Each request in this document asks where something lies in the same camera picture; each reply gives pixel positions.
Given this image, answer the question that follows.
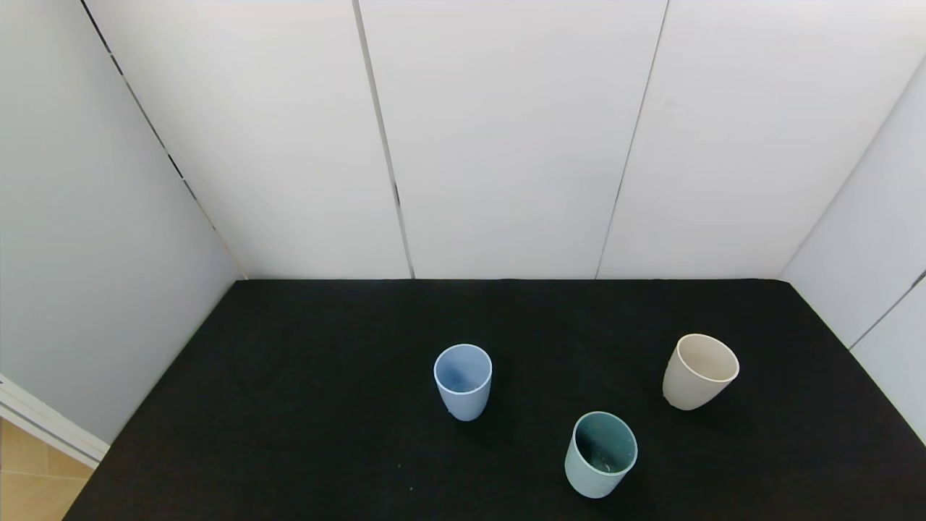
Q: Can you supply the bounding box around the beige plastic cup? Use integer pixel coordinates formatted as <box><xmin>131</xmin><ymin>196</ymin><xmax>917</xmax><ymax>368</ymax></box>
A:
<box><xmin>662</xmin><ymin>334</ymin><xmax>741</xmax><ymax>411</ymax></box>

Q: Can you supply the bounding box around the teal plastic cup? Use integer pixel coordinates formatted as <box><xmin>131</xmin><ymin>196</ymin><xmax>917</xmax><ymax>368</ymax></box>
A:
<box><xmin>564</xmin><ymin>411</ymin><xmax>640</xmax><ymax>499</ymax></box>

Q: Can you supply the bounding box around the light blue plastic cup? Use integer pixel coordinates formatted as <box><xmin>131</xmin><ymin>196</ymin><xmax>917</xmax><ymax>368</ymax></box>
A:
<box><xmin>433</xmin><ymin>344</ymin><xmax>493</xmax><ymax>422</ymax></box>

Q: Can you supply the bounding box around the white baseboard strip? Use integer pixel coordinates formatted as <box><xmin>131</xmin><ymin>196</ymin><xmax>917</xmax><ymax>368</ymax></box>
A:
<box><xmin>0</xmin><ymin>376</ymin><xmax>109</xmax><ymax>468</ymax></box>

